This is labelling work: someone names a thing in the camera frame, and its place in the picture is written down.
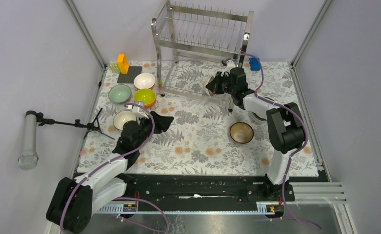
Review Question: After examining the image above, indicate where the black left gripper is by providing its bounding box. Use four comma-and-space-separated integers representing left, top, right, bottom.
134, 111, 174, 149

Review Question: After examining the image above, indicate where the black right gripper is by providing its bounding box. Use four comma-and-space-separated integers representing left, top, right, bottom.
206, 72, 236, 95

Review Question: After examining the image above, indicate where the yellow-green bowl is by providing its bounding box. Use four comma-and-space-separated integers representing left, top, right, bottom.
134, 89, 157, 105

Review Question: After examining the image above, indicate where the dark blue bowl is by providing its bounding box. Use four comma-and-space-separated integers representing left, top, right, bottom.
113, 110, 137, 130

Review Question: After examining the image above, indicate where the white orange-rimmed bowl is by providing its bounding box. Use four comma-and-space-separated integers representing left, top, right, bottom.
133, 73, 156, 89

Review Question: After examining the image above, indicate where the mint green floral bowl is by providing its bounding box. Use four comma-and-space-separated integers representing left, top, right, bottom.
108, 84, 132, 103

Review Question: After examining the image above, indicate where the large white bowl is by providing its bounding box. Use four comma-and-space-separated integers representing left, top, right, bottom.
249, 112, 267, 124

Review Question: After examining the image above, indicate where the brown rimmed tan bowl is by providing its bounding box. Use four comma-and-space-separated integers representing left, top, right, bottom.
229, 122, 254, 144

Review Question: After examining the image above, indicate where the orange bowl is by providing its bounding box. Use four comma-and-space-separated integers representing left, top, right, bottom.
145, 100, 156, 109

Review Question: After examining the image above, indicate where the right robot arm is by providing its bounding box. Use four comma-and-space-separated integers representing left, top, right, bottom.
205, 67, 309, 201

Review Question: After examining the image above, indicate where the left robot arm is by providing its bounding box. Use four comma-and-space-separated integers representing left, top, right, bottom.
46, 111, 174, 234

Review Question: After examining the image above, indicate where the steel two-tier dish rack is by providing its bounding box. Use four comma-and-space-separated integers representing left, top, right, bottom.
151, 0, 254, 111

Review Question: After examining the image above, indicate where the blue toy block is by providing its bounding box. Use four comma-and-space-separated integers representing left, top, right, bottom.
249, 57, 261, 71

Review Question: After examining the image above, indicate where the floral table mat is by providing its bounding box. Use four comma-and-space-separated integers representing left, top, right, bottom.
76, 61, 318, 177

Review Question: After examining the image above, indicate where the grey building baseplate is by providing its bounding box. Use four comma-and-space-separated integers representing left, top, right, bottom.
117, 66, 143, 84

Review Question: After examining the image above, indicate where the black microphone tripod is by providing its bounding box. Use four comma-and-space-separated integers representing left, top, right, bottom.
26, 108, 115, 140

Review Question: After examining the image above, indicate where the orange toy block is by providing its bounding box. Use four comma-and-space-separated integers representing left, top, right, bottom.
117, 54, 129, 75

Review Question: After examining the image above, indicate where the light green toy block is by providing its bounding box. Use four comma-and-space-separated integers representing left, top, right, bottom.
108, 63, 120, 73

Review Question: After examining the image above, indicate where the silver microphone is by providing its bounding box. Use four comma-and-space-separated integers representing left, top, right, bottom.
18, 111, 39, 170

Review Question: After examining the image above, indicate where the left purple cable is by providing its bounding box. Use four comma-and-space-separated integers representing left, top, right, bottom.
60, 102, 171, 233

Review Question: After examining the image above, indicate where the purple cable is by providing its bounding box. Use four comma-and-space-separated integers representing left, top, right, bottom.
60, 102, 171, 233
222, 53, 323, 233

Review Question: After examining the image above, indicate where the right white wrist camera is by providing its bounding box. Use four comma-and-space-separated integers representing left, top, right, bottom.
221, 58, 236, 76

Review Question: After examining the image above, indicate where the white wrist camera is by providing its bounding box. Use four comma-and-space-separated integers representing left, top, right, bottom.
131, 101, 149, 119
221, 58, 236, 76

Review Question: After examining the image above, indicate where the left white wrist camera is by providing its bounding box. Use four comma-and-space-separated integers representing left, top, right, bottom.
131, 101, 149, 119

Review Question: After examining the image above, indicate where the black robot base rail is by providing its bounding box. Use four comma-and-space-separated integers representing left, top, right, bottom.
116, 174, 295, 213

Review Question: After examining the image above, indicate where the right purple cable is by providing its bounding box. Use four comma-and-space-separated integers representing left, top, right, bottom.
222, 53, 323, 233

